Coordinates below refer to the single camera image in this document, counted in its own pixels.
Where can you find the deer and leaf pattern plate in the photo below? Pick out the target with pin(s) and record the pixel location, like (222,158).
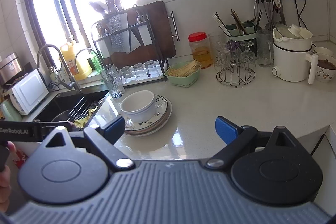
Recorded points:
(158,103)

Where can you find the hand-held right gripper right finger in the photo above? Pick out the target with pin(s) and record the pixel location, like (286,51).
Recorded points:
(225,129)

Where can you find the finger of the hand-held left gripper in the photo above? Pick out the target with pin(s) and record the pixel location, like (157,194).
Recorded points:
(48,126)

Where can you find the textured glass tumbler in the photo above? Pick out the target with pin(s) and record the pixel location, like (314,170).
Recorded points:
(113,81)

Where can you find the clear stemmed glass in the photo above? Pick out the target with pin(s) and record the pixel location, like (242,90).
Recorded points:
(247,54)

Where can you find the patterned ceramic bowl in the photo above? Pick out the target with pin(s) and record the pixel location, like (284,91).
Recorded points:
(325,70)

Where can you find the bundle of tan sticks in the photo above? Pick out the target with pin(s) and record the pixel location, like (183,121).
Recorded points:
(183,69)

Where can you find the red lid plastic jar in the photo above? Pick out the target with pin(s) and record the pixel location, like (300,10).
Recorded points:
(200,50)

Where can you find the silver rice cooker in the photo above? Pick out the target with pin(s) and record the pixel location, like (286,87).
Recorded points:
(10,66)

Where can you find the tall clear glass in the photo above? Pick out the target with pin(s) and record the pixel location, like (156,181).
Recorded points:
(215,43)

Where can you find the black metal dish rack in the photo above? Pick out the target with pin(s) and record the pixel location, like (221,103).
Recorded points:
(147,29)

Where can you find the white ceramic bowl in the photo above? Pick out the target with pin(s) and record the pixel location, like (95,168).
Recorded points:
(136,104)

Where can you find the black sink drying rack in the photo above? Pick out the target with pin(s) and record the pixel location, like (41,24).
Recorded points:
(81,108)

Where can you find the person's left hand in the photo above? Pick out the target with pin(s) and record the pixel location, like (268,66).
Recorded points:
(5,187)

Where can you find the light green container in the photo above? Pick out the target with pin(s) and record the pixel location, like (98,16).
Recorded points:
(9,111)

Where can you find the white electric cooker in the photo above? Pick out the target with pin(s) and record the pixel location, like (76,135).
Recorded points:
(291,61)

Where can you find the red printed bag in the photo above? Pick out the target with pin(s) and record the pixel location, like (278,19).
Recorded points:
(21,158)

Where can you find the yellow green cloth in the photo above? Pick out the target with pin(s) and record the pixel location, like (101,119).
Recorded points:
(84,119)

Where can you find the green plastic bottle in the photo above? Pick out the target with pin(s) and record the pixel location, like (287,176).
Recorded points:
(95,62)

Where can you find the hammered steel cleaver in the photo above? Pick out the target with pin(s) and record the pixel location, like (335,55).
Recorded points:
(118,32)

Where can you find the green utensil holder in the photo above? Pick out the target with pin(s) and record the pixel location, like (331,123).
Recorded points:
(250,29)

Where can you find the black kitchen sink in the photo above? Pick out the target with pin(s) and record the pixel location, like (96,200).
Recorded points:
(60,103)

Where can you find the bundle of dark chopsticks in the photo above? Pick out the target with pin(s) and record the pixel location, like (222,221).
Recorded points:
(259,19)

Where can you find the bundle of white chopsticks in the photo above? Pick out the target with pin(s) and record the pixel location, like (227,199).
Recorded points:
(220,23)

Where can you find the white countertop appliance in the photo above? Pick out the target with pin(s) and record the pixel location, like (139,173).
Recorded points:
(29,92)

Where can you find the yellow detergent bottle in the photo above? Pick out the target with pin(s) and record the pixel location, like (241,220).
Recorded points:
(78,64)

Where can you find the plain white bowl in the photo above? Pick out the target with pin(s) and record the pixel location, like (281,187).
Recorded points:
(323,51)

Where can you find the light green plastic basket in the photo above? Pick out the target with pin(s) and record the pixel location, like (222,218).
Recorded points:
(183,81)

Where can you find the pink flower plate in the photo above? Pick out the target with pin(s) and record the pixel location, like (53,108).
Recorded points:
(151,134)

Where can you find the brown wooden cutting board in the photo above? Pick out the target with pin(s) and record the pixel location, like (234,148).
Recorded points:
(157,27)

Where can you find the short steel faucet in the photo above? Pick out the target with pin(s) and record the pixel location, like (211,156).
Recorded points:
(84,50)

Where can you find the purple tinted glass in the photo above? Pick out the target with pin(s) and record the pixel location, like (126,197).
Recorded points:
(233,47)

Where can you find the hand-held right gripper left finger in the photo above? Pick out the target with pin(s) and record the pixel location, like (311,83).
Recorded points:
(114,129)

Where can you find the tall steel spring faucet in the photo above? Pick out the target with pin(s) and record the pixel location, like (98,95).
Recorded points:
(61,61)

